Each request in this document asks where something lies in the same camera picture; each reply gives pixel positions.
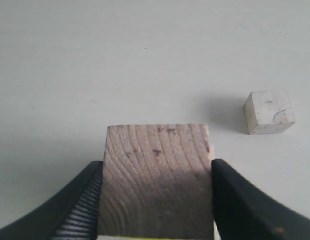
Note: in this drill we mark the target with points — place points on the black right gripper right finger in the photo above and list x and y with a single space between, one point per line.
243 212

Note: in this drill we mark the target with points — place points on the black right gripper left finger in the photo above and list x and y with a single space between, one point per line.
72 214

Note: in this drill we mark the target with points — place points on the medium wooden cube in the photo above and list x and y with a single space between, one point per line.
157 183

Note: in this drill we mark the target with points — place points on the small wooden cube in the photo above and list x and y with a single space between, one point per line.
269 112

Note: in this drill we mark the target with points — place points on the yellow cube block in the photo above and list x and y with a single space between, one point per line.
129 238

